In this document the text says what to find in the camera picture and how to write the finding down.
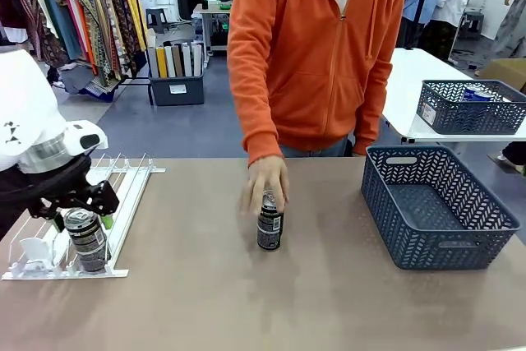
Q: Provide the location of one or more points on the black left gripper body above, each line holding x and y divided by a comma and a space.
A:
84, 199

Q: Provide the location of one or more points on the left gripper black green finger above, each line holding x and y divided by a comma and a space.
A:
109, 203
45, 209

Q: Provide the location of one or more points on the black drink can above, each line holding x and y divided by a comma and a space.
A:
270, 232
88, 244

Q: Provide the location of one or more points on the blue plastic woven basket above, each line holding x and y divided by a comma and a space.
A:
431, 252
464, 117

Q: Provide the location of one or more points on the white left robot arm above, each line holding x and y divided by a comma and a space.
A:
24, 92

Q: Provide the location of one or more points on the person's left forearm orange sleeve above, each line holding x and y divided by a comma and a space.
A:
372, 121

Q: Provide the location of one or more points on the person's right forearm orange sleeve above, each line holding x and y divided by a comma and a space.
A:
257, 129

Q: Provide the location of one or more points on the person's right hand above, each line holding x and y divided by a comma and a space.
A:
267, 176

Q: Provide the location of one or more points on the pile of folded fabric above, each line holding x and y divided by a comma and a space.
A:
88, 79

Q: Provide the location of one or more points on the grey plastic storage bin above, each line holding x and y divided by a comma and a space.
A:
176, 90

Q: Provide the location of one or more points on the yellow fabric roll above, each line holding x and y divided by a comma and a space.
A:
162, 62

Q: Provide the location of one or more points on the white fabric roll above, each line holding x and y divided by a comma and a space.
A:
169, 62

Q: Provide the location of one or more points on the brown fabric roll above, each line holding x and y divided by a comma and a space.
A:
177, 61

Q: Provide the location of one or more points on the light grey fabric roll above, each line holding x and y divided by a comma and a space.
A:
187, 60

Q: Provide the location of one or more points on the clothes rack with garments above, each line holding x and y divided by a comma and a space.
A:
82, 18

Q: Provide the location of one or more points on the grey step stool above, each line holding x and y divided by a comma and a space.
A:
156, 18

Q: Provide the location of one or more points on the yellow hanging garment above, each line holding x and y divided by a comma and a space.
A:
131, 1

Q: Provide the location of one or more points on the grey workbench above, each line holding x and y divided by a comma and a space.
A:
211, 22

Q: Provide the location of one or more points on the person in orange hoodie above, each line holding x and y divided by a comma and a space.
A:
312, 59

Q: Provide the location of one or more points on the white side table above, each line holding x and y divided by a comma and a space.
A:
404, 92

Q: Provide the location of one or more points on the grey plastic stool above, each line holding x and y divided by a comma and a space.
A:
472, 22

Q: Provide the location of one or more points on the brown cardboard box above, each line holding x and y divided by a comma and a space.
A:
509, 73

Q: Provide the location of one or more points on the mannequin in grey dress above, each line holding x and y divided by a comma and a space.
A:
511, 22

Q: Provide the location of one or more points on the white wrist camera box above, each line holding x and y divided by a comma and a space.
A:
88, 137

